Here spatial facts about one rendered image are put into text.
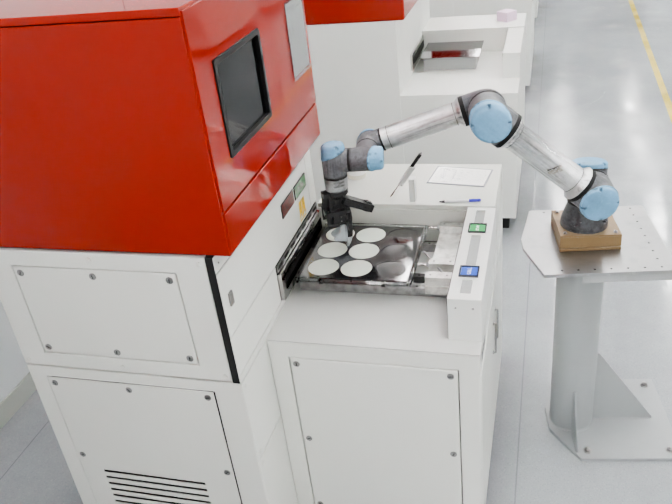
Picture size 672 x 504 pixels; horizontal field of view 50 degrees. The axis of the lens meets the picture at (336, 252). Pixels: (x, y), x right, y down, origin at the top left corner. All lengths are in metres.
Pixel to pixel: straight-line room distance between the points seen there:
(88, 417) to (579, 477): 1.71
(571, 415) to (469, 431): 0.80
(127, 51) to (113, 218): 0.44
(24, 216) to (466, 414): 1.33
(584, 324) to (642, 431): 0.56
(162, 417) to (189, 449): 0.13
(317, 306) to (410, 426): 0.46
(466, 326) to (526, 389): 1.17
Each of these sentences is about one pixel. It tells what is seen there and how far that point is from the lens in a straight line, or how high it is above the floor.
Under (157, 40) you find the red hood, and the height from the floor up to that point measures 1.75.
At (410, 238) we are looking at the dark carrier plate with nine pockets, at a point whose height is 0.90.
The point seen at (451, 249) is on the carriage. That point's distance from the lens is 2.40.
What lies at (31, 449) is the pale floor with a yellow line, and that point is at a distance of 3.41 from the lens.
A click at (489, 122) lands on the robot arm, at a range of 2.17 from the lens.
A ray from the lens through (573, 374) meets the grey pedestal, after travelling 2.83.
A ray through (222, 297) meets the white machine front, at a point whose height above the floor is 1.10.
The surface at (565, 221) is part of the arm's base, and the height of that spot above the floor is 0.90.
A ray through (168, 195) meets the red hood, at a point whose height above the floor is 1.39.
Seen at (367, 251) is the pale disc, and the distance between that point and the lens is 2.38.
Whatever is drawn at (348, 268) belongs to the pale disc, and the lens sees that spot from 2.30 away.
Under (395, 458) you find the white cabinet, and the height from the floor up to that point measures 0.39.
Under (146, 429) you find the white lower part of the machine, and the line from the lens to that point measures 2.33.
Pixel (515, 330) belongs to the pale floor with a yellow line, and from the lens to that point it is 3.52.
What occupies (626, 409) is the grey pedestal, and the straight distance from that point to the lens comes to 3.07.
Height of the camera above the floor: 2.09
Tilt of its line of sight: 30 degrees down
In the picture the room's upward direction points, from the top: 7 degrees counter-clockwise
